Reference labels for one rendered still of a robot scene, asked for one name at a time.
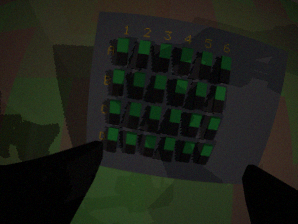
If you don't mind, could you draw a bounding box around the grey switch panel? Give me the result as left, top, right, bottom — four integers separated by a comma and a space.
86, 11, 289, 185

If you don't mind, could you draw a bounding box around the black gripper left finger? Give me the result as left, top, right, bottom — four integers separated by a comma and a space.
0, 141, 104, 224

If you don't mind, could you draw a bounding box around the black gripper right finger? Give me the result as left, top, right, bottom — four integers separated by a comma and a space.
242, 164, 298, 224

